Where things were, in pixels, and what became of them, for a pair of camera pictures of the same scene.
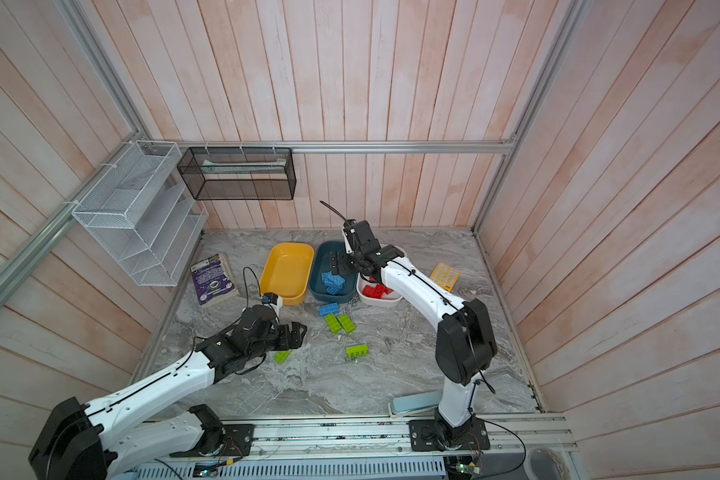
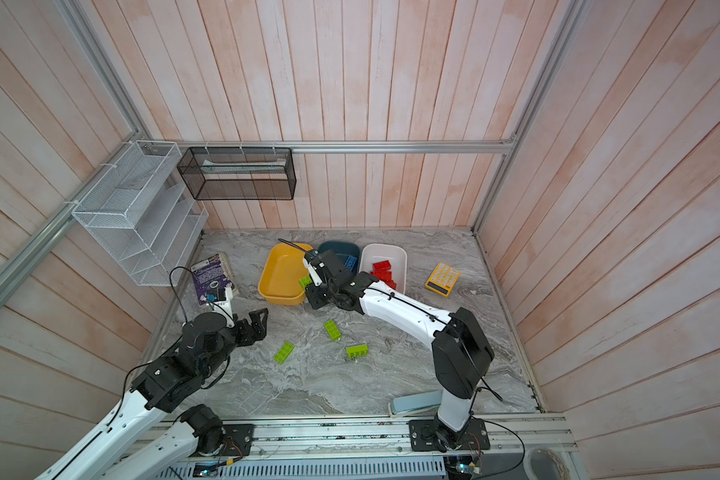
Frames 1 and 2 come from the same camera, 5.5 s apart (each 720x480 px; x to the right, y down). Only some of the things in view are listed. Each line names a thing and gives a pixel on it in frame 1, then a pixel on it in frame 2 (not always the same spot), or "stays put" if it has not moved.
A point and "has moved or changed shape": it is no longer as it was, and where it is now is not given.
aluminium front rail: x=351 y=443 stays put
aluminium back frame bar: x=420 y=144 stays put
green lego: x=357 y=351 stays put
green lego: x=333 y=323 has moved or changed shape
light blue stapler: x=416 y=401 stays put
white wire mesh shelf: x=141 y=210 stays put
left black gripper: x=295 y=343 → x=259 y=327
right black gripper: x=339 y=262 → x=313 y=292
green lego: x=281 y=356 stays put
